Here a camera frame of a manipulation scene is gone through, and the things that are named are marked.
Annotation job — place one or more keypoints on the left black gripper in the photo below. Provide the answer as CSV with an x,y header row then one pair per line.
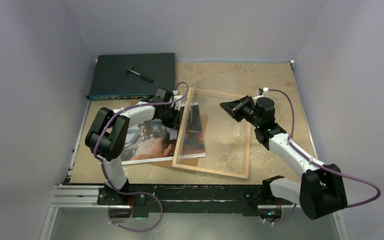
x,y
172,124

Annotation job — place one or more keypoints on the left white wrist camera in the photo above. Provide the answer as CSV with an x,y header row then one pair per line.
x,y
179,100

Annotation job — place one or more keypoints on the aluminium extrusion rail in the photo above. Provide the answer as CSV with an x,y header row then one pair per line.
x,y
72,195

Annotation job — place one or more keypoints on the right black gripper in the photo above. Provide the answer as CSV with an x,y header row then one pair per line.
x,y
235,107

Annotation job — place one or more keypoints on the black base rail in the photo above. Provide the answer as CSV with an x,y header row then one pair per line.
x,y
269,212

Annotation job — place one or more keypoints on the printed photo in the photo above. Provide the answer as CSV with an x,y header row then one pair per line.
x,y
151,141

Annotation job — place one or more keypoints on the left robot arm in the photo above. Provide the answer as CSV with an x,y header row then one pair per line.
x,y
107,135

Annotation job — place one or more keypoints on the dark network switch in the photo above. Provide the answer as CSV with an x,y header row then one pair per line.
x,y
110,81

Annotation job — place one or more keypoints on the small black hammer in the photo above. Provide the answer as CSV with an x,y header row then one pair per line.
x,y
131,70

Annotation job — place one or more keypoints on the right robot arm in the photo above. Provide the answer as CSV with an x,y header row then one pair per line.
x,y
321,191

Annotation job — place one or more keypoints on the brown backing board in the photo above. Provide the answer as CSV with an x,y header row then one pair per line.
x,y
165,164

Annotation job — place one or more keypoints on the wooden picture frame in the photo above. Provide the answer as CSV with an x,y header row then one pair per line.
x,y
245,149

